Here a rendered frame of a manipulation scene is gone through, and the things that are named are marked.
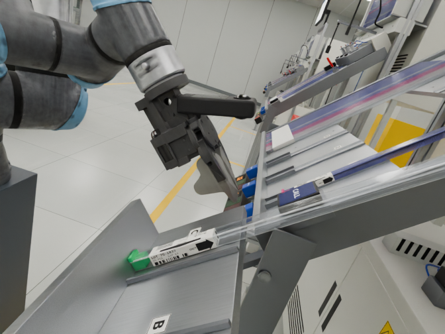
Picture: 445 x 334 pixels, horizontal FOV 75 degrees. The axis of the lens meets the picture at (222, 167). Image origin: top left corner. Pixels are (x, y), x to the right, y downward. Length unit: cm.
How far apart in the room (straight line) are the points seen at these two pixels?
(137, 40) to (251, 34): 883
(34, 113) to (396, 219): 65
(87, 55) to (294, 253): 40
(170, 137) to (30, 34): 22
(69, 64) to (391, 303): 70
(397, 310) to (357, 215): 33
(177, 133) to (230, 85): 880
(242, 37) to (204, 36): 110
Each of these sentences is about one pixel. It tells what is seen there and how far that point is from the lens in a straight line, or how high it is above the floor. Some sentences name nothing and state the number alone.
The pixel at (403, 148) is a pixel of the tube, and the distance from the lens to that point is 48.
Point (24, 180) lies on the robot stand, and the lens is 77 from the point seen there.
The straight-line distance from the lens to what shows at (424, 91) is 78.
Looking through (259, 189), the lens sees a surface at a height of 73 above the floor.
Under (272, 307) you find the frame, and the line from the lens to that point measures 40.
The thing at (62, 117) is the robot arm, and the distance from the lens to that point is 72.
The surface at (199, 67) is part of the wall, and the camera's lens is 938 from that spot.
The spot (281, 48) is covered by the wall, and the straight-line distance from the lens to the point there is 918.
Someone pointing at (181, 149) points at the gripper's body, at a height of 77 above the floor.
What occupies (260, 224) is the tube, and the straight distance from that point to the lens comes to 23.
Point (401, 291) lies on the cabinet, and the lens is 68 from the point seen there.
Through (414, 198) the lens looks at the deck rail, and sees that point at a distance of 40.
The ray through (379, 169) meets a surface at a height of 84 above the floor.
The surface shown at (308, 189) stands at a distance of 36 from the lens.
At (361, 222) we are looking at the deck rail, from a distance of 39.
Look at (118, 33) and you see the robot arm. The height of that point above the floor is 90.
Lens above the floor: 91
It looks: 19 degrees down
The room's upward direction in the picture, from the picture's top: 18 degrees clockwise
